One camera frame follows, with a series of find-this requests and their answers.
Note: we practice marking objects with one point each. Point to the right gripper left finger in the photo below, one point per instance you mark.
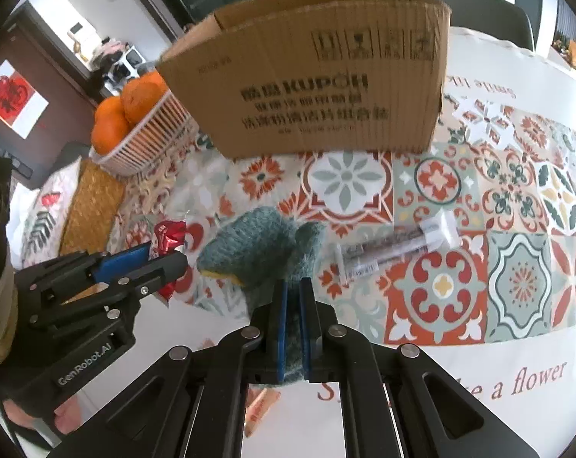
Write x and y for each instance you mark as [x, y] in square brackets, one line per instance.
[190, 404]

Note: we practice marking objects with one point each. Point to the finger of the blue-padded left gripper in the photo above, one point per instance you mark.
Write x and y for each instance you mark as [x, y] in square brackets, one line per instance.
[62, 279]
[122, 295]

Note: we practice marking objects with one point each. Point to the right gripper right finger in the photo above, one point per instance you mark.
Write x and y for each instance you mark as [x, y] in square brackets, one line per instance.
[397, 402]

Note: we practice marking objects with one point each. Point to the orange biscuit packet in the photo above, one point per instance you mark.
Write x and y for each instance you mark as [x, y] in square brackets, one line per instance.
[259, 401]

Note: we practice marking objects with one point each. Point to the red candy wrapper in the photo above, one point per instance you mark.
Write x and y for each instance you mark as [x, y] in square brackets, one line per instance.
[169, 236]

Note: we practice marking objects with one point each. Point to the green knitted plush toy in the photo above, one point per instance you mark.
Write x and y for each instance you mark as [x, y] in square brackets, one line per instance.
[258, 249]

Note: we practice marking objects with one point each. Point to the floral patterned cloth cover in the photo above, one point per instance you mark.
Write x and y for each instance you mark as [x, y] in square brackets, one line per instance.
[44, 226]

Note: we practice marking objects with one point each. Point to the clear wrapped pen packet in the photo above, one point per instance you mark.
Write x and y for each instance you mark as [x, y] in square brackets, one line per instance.
[369, 257]

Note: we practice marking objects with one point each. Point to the orange left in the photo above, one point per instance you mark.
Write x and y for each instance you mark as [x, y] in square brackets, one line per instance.
[108, 132]

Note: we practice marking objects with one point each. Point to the orange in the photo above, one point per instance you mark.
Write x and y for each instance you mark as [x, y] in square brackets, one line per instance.
[110, 106]
[108, 132]
[138, 98]
[153, 77]

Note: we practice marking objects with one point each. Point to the orange right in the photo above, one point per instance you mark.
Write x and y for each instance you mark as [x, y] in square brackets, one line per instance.
[110, 106]

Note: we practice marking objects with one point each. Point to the white fruit basket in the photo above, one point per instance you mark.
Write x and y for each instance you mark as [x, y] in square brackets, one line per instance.
[167, 121]

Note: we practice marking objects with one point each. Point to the patterned tile table runner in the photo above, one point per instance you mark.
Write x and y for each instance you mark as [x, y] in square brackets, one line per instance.
[508, 176]

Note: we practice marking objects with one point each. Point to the red fu poster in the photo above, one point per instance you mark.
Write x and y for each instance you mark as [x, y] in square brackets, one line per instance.
[21, 106]

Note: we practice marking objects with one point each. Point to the orange front centre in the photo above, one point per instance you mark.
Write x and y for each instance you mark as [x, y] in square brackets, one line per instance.
[138, 98]

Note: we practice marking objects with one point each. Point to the white shoe rack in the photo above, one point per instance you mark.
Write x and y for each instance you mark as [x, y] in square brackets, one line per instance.
[121, 65]

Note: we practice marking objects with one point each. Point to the orange top back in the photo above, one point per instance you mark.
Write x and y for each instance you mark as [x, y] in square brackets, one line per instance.
[153, 77]

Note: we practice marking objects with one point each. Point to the brown entrance door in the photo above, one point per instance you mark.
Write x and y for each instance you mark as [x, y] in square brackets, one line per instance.
[47, 99]

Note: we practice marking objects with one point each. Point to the brown cardboard box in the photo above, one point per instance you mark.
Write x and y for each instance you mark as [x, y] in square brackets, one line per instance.
[284, 76]

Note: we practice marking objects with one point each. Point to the dark chair right back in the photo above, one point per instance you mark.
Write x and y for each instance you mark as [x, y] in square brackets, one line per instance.
[497, 18]

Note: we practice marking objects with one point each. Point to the wall intercom panel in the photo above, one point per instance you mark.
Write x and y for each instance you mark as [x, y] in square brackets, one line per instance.
[76, 28]

